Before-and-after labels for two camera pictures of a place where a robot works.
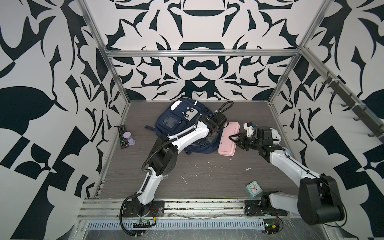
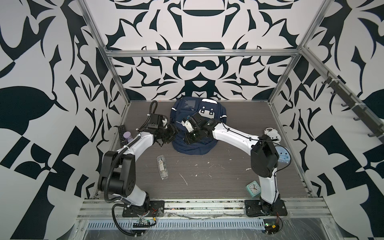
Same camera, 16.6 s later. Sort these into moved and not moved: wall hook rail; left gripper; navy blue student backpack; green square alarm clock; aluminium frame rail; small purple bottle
Moved: left gripper; navy blue student backpack
Not moved: wall hook rail; aluminium frame rail; small purple bottle; green square alarm clock
